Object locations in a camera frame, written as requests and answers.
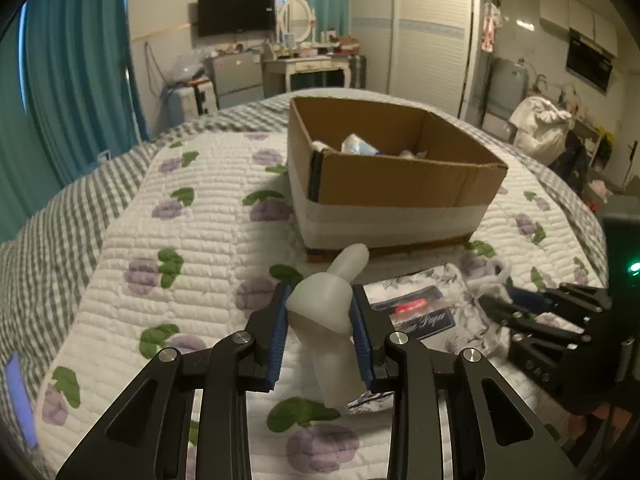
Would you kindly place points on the clear plastic bag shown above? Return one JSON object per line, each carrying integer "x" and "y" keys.
{"x": 189, "y": 66}

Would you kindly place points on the white plastic bag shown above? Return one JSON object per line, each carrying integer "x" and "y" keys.
{"x": 492, "y": 272}

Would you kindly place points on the black wall television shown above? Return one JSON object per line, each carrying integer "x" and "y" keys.
{"x": 235, "y": 12}

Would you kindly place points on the blue flat object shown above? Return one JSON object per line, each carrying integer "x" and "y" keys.
{"x": 21, "y": 400}

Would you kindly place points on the floral white quilt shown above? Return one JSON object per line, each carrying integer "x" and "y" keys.
{"x": 190, "y": 270}

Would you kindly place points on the white oval mirror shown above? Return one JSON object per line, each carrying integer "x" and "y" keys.
{"x": 295, "y": 17}

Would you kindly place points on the cardboard box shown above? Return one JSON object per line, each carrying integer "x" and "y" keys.
{"x": 400, "y": 195}

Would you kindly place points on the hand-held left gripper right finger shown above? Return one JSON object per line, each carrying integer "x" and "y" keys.
{"x": 361, "y": 335}

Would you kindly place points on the white wardrobe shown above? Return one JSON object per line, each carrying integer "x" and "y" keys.
{"x": 425, "y": 35}

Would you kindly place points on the hanging patterned garment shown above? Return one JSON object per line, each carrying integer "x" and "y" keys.
{"x": 490, "y": 27}

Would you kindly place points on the white soft item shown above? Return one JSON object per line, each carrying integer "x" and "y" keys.
{"x": 412, "y": 153}

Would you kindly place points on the floral tissue pack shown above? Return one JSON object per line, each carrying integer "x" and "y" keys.
{"x": 425, "y": 305}

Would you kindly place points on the white wall cabinets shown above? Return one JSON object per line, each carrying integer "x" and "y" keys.
{"x": 580, "y": 17}

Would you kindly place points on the white suitcase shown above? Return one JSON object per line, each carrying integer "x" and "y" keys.
{"x": 192, "y": 102}

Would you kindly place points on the grey small fridge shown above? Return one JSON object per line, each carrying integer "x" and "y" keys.
{"x": 235, "y": 80}

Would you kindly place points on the grey gingham bed sheet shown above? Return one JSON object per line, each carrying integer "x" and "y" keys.
{"x": 55, "y": 240}

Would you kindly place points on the black range hood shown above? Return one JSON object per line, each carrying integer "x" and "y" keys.
{"x": 590, "y": 62}

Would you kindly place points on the white vanity table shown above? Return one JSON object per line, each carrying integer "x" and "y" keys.
{"x": 300, "y": 67}

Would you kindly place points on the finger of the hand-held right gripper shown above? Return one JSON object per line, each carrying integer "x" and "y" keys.
{"x": 525, "y": 322}
{"x": 545, "y": 296}

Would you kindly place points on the dark striped suitcase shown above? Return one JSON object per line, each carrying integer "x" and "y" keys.
{"x": 358, "y": 71}

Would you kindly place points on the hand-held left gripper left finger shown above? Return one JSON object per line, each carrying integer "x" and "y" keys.
{"x": 278, "y": 330}

